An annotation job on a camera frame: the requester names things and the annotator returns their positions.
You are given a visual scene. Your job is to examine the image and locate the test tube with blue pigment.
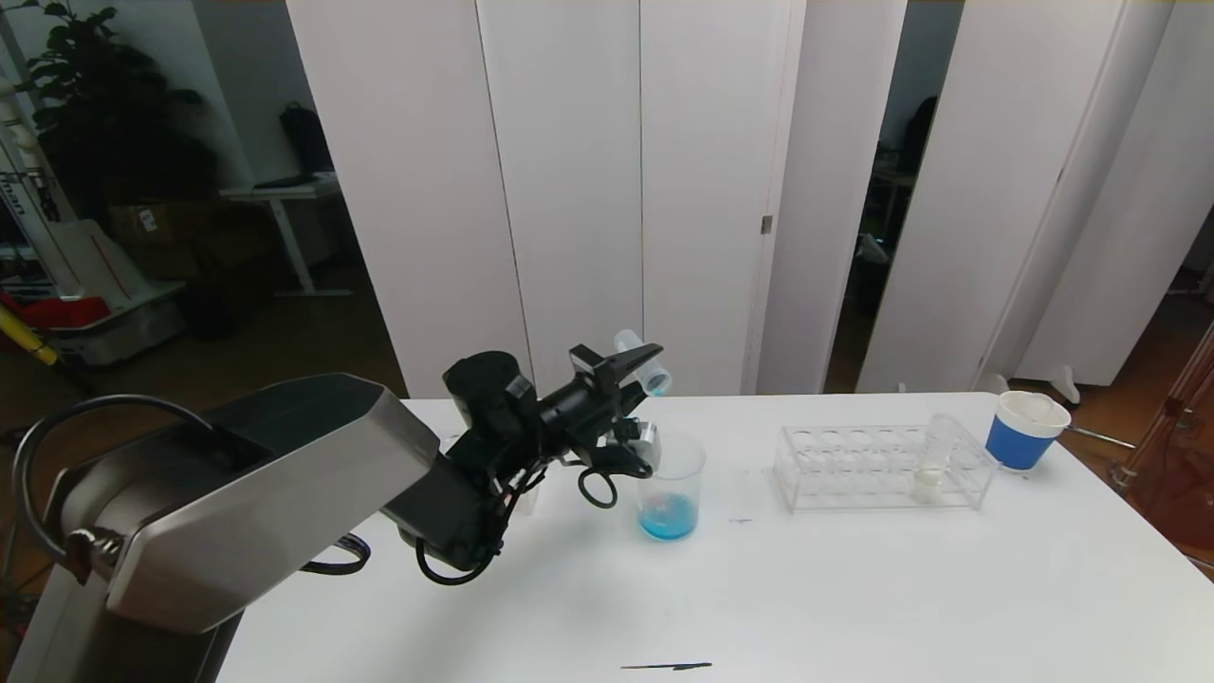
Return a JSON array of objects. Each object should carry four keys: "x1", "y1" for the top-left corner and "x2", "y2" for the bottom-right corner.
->
[{"x1": 614, "y1": 329, "x2": 673, "y2": 398}]

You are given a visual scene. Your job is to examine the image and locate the clear plastic test tube rack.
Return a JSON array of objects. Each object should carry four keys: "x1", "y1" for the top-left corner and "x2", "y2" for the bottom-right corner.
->
[
  {"x1": 507, "y1": 474, "x2": 551, "y2": 518},
  {"x1": 773, "y1": 423, "x2": 999, "y2": 511}
]

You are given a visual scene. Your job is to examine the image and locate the clear glass beaker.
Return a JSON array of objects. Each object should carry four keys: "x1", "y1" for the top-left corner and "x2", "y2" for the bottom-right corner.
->
[{"x1": 635, "y1": 432, "x2": 708, "y2": 543}]

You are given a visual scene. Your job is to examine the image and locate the test tube with yellow pigment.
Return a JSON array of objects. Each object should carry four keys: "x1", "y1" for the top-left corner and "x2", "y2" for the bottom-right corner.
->
[{"x1": 910, "y1": 415, "x2": 961, "y2": 502}]

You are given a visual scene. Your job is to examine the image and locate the white folding screen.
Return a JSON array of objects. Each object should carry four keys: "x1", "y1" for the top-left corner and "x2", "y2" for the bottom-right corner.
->
[
  {"x1": 287, "y1": 0, "x2": 907, "y2": 399},
  {"x1": 854, "y1": 0, "x2": 1214, "y2": 395}
]

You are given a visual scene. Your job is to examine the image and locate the black backpack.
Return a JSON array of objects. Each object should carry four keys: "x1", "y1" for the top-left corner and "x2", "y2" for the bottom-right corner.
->
[{"x1": 280, "y1": 102, "x2": 336, "y2": 175}]

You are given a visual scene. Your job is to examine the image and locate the white desk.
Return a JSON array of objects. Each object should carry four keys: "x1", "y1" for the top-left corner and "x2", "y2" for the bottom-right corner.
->
[{"x1": 220, "y1": 175, "x2": 354, "y2": 300}]

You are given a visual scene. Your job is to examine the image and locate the blue white paper cup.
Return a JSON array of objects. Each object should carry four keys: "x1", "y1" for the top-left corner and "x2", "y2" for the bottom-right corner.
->
[{"x1": 984, "y1": 391, "x2": 1071, "y2": 473}]

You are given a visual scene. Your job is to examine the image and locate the brown cardboard box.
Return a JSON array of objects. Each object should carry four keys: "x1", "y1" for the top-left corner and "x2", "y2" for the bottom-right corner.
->
[{"x1": 107, "y1": 199, "x2": 229, "y2": 250}]

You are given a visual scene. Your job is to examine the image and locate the white screen foot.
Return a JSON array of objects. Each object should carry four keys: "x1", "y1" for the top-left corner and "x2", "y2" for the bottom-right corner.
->
[{"x1": 1039, "y1": 368, "x2": 1082, "y2": 411}]

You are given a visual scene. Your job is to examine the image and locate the white machine base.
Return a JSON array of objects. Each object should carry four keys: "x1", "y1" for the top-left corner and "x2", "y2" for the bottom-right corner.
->
[{"x1": 47, "y1": 218, "x2": 188, "y2": 366}]

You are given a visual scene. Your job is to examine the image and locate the red plastic object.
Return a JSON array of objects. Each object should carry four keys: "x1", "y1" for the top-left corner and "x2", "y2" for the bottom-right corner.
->
[{"x1": 0, "y1": 292, "x2": 110, "y2": 333}]

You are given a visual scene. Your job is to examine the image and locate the dark green potted plant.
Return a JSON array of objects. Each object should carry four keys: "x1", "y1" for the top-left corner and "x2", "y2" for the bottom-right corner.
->
[{"x1": 19, "y1": 0, "x2": 219, "y2": 224}]

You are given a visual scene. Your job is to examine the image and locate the yellow pole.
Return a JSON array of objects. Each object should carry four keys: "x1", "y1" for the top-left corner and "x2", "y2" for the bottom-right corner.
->
[{"x1": 0, "y1": 304, "x2": 60, "y2": 367}]

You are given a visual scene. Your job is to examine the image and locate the brown metal stand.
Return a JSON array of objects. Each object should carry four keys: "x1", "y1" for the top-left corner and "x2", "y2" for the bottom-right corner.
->
[{"x1": 1110, "y1": 323, "x2": 1214, "y2": 561}]

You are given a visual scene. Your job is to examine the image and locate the white banner stand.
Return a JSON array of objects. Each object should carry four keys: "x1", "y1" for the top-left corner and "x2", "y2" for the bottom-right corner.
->
[{"x1": 0, "y1": 76, "x2": 82, "y2": 300}]

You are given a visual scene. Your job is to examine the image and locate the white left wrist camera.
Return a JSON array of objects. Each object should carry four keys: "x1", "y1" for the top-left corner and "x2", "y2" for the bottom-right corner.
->
[{"x1": 612, "y1": 420, "x2": 663, "y2": 477}]

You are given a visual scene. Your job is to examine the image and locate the black left camera cable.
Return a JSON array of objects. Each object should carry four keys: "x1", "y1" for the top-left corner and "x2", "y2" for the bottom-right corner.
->
[{"x1": 577, "y1": 444, "x2": 657, "y2": 510}]

